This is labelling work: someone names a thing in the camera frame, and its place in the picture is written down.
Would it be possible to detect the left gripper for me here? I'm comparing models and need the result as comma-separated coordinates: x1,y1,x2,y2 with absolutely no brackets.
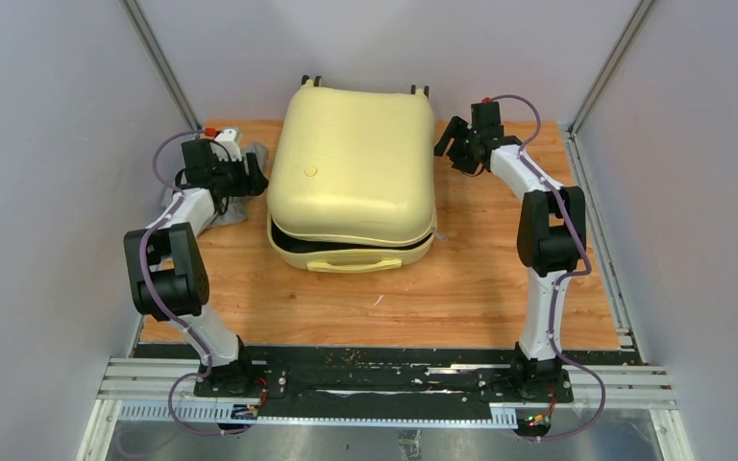
211,154,269,199

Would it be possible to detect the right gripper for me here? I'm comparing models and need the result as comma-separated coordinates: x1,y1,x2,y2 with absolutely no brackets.
429,116,480,175

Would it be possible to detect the cream suitcase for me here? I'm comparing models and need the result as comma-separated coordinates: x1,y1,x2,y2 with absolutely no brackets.
266,76,437,274

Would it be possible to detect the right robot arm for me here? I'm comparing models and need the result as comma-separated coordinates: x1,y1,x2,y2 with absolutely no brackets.
434,97,592,401

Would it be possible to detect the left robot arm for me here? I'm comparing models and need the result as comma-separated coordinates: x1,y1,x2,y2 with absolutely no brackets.
123,131,269,397

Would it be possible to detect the grey crumpled cloth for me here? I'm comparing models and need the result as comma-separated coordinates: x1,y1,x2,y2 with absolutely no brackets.
174,138,269,228

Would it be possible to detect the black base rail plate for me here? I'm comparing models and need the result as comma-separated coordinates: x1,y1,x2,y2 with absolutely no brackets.
193,344,576,422

